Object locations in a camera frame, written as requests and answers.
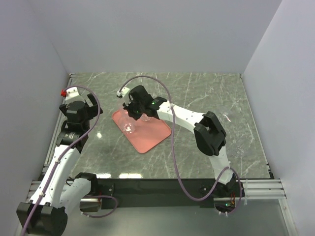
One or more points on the salmon pink plastic tray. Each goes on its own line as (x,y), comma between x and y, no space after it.
(147,134)

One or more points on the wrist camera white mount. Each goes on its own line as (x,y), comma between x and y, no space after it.
(70,95)
(123,92)

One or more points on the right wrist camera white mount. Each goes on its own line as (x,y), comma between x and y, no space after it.
(123,92)

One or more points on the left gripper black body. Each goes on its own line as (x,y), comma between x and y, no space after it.
(89,116)

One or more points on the clear glass near right arm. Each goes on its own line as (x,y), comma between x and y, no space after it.
(236,150)

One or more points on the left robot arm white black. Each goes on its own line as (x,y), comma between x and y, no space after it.
(47,211)

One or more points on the clear glass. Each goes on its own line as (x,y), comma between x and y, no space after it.
(127,125)
(145,118)
(123,111)

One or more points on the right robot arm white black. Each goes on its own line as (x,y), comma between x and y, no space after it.
(209,133)

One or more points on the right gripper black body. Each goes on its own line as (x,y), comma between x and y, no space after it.
(136,110)

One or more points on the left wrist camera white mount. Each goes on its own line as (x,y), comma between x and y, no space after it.
(70,95)

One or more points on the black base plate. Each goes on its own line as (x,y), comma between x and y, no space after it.
(138,192)

